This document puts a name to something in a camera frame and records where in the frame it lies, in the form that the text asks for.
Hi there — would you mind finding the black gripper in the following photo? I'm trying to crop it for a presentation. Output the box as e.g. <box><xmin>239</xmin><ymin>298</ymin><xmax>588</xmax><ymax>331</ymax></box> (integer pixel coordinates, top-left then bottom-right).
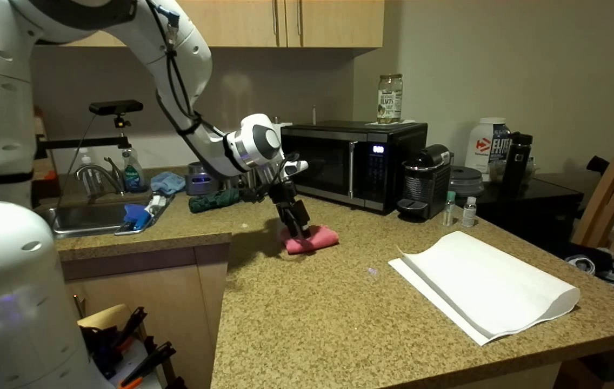
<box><xmin>265</xmin><ymin>174</ymin><xmax>314</xmax><ymax>239</ymax></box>

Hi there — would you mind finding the pink cloth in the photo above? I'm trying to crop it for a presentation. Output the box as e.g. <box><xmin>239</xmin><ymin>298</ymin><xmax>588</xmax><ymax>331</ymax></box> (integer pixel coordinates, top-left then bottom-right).
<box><xmin>280</xmin><ymin>222</ymin><xmax>342</xmax><ymax>257</ymax></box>

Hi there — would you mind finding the dark green cloth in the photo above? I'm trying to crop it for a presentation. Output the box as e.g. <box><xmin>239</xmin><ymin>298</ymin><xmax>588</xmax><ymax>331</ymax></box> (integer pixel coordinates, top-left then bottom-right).
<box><xmin>187</xmin><ymin>184</ymin><xmax>262</xmax><ymax>217</ymax></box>

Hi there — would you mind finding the black steel microwave oven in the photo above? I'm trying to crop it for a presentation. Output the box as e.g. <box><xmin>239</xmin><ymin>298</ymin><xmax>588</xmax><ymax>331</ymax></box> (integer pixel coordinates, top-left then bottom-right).
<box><xmin>280</xmin><ymin>118</ymin><xmax>431</xmax><ymax>217</ymax></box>

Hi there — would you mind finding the dark grey kitchen appliance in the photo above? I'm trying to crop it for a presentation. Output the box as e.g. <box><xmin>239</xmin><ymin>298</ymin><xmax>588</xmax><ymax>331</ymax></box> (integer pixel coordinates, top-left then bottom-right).
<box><xmin>186</xmin><ymin>160</ymin><xmax>220</xmax><ymax>198</ymax></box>

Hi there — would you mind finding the black coffee maker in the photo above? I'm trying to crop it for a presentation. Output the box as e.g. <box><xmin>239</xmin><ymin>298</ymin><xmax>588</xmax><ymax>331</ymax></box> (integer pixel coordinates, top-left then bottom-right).
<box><xmin>396</xmin><ymin>142</ymin><xmax>454</xmax><ymax>224</ymax></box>

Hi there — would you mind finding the blue rag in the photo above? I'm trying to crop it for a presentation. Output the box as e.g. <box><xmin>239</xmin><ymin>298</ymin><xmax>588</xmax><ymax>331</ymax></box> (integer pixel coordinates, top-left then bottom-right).
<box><xmin>149</xmin><ymin>171</ymin><xmax>187</xmax><ymax>198</ymax></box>

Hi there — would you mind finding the glass jar with lid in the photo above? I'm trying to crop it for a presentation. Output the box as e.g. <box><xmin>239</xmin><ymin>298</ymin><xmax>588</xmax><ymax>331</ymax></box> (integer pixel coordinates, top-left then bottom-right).
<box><xmin>374</xmin><ymin>72</ymin><xmax>404</xmax><ymax>126</ymax></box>

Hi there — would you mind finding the small clear plastic bottle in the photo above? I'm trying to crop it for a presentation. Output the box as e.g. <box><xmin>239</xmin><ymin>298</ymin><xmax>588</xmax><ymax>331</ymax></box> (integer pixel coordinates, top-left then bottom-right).
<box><xmin>459</xmin><ymin>194</ymin><xmax>479</xmax><ymax>230</ymax></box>
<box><xmin>441</xmin><ymin>182</ymin><xmax>461</xmax><ymax>230</ymax></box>

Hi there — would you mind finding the blue dish brush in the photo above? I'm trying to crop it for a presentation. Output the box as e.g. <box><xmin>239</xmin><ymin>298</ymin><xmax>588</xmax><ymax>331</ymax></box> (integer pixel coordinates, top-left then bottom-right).
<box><xmin>120</xmin><ymin>192</ymin><xmax>173</xmax><ymax>234</ymax></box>

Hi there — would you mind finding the brown counter cabinet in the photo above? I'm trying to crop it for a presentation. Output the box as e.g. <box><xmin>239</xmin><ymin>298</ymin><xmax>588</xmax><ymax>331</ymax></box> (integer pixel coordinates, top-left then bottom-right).
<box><xmin>53</xmin><ymin>234</ymin><xmax>233</xmax><ymax>389</ymax></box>

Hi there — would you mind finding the clear dish soap bottle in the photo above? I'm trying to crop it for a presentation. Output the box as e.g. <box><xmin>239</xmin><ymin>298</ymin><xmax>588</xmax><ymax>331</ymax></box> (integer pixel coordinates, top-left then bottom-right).
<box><xmin>119</xmin><ymin>146</ymin><xmax>146</xmax><ymax>194</ymax></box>

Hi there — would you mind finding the white plastic jug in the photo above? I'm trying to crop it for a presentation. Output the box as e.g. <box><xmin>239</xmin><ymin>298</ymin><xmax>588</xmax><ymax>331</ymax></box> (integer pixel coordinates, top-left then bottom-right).
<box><xmin>465</xmin><ymin>117</ymin><xmax>508</xmax><ymax>178</ymax></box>

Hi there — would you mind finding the white folded paper sheet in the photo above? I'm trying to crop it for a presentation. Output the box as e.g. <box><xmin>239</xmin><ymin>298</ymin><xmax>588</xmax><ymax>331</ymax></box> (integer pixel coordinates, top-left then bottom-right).
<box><xmin>387</xmin><ymin>230</ymin><xmax>582</xmax><ymax>348</ymax></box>

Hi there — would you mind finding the steel kitchen sink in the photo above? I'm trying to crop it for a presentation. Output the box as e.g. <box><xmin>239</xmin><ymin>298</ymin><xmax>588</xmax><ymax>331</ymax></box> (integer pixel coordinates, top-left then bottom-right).
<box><xmin>34</xmin><ymin>201</ymin><xmax>140</xmax><ymax>237</ymax></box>

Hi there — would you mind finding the metal faucet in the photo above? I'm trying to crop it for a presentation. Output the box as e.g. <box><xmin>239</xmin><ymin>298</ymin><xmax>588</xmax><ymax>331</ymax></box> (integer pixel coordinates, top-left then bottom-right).
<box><xmin>67</xmin><ymin>157</ymin><xmax>126</xmax><ymax>198</ymax></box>

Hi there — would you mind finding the tan cardboard piece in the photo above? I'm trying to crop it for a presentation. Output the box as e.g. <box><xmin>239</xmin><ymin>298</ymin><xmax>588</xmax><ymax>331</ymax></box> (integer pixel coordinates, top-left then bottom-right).
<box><xmin>75</xmin><ymin>302</ymin><xmax>133</xmax><ymax>334</ymax></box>

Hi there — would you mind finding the dark blue tool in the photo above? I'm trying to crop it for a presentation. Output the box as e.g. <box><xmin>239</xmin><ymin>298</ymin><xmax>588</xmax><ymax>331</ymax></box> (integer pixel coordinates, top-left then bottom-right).
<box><xmin>77</xmin><ymin>306</ymin><xmax>149</xmax><ymax>376</ymax></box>

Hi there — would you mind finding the black tall bottle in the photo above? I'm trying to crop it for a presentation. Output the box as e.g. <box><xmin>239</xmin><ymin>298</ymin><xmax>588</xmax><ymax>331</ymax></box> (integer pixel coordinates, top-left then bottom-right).
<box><xmin>499</xmin><ymin>130</ymin><xmax>536</xmax><ymax>192</ymax></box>

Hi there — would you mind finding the black side table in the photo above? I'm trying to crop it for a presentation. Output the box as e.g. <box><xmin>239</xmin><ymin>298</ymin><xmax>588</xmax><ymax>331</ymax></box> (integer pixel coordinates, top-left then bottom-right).
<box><xmin>475</xmin><ymin>171</ymin><xmax>584</xmax><ymax>250</ymax></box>

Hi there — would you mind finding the wooden slat chair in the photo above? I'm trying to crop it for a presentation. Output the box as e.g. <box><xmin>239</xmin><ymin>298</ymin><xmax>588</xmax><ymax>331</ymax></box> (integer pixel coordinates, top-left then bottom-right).
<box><xmin>570</xmin><ymin>157</ymin><xmax>614</xmax><ymax>278</ymax></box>

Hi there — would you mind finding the black and white bag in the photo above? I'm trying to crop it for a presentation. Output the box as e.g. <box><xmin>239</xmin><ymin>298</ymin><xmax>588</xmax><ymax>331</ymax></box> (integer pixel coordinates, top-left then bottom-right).
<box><xmin>565</xmin><ymin>244</ymin><xmax>614</xmax><ymax>304</ymax></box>

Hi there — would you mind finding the black tool with orange handle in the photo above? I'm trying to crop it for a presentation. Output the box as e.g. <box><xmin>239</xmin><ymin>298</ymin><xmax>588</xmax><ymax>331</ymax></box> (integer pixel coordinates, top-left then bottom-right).
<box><xmin>108</xmin><ymin>340</ymin><xmax>180</xmax><ymax>389</ymax></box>

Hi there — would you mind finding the black camera on mount arm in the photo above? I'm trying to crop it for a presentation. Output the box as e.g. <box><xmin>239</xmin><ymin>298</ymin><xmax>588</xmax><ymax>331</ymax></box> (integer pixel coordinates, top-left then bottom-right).
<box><xmin>33</xmin><ymin>98</ymin><xmax>144</xmax><ymax>153</ymax></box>

